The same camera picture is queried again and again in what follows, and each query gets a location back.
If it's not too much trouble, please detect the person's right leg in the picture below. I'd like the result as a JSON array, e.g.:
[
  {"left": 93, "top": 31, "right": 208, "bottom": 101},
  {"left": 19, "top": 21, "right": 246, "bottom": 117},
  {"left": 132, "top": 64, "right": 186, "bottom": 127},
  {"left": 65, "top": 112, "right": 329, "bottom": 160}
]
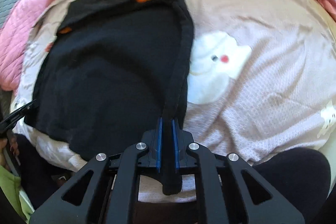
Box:
[{"left": 251, "top": 147, "right": 332, "bottom": 224}]

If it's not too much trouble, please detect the printed beige quilt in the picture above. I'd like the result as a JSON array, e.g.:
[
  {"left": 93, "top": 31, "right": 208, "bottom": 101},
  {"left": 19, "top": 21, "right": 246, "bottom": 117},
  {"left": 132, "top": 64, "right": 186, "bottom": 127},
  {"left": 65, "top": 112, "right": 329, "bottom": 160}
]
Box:
[{"left": 10, "top": 0, "right": 336, "bottom": 203}]

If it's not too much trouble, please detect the lime green cloth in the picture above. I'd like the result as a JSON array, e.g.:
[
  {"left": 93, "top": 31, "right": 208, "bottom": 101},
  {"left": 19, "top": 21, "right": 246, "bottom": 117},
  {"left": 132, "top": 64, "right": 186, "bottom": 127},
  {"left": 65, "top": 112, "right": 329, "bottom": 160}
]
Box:
[{"left": 0, "top": 164, "right": 30, "bottom": 222}]

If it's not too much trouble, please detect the black sweater with orange cuffs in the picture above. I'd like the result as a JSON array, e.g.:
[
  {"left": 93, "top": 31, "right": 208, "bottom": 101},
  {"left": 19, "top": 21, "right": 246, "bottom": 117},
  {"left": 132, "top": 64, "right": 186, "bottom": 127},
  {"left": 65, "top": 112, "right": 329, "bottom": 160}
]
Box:
[{"left": 24, "top": 0, "right": 195, "bottom": 195}]

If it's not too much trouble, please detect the person's left hand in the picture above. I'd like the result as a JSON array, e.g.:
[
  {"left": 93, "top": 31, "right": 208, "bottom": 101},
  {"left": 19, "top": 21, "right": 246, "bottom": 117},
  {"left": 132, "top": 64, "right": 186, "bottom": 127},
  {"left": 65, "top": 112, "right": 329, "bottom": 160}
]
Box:
[{"left": 0, "top": 132, "right": 21, "bottom": 169}]

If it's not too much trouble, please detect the pale yellow bed sheet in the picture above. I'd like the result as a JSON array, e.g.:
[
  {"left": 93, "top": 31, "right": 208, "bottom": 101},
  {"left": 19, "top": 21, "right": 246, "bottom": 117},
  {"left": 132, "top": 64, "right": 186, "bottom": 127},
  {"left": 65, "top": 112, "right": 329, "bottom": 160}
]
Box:
[{"left": 322, "top": 1, "right": 336, "bottom": 62}]

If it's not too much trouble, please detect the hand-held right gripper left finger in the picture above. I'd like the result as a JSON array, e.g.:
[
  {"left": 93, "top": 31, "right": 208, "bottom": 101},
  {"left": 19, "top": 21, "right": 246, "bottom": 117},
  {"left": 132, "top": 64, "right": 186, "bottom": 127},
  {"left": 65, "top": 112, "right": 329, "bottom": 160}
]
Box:
[{"left": 29, "top": 116, "right": 164, "bottom": 224}]

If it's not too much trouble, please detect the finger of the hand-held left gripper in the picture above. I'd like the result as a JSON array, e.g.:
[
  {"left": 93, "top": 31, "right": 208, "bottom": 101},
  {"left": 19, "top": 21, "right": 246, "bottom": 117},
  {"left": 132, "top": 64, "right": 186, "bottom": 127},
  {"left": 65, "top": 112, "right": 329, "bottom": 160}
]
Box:
[{"left": 0, "top": 99, "right": 38, "bottom": 136}]

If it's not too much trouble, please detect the pink quilted blanket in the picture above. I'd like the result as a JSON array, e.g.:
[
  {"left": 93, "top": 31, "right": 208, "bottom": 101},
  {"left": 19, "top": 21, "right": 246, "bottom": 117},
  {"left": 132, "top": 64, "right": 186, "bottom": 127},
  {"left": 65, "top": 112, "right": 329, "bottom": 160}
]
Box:
[{"left": 0, "top": 0, "right": 55, "bottom": 90}]

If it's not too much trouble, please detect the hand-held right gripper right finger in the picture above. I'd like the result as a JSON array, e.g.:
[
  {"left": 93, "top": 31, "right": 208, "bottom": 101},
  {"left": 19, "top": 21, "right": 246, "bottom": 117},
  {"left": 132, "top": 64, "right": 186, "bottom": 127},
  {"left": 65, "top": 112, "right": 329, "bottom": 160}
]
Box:
[{"left": 171, "top": 119, "right": 306, "bottom": 224}]

